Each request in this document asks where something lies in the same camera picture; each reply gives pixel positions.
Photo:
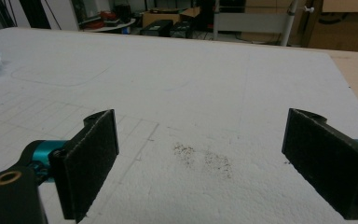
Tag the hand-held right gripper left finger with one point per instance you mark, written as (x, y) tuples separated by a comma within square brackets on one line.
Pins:
[(87, 161)]

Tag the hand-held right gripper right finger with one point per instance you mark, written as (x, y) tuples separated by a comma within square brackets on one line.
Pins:
[(323, 161)]

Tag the large cardboard box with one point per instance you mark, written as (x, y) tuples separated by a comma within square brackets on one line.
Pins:
[(345, 28)]

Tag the round white table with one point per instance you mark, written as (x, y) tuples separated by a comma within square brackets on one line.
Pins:
[(112, 28)]

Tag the black computer tower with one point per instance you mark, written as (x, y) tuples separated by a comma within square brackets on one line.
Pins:
[(156, 28), (183, 29)]

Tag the black metal frame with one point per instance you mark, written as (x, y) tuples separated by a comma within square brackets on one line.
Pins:
[(34, 14)]

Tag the white desk frame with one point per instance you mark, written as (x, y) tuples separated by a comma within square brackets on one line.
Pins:
[(248, 22)]

